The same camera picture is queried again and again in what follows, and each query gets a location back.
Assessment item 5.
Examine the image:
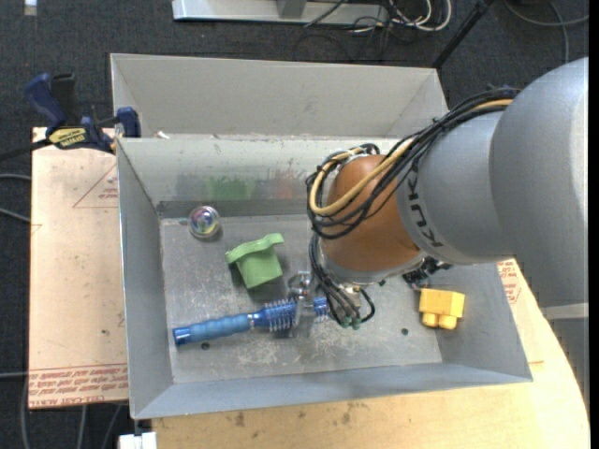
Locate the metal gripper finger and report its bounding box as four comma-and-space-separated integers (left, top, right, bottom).
291, 302, 320, 339
286, 271, 314, 300

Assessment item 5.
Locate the blue bristle brush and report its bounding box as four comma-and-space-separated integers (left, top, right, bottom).
171, 296, 330, 350

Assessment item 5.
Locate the green plastic cup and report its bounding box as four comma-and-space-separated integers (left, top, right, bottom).
225, 232, 285, 291

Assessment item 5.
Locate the yellow toy building block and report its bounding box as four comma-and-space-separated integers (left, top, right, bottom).
417, 287, 467, 332

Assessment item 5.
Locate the clear iridescent ball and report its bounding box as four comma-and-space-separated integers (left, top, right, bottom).
187, 205, 222, 240

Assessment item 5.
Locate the grey metal bin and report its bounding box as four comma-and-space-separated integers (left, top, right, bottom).
110, 52, 533, 420

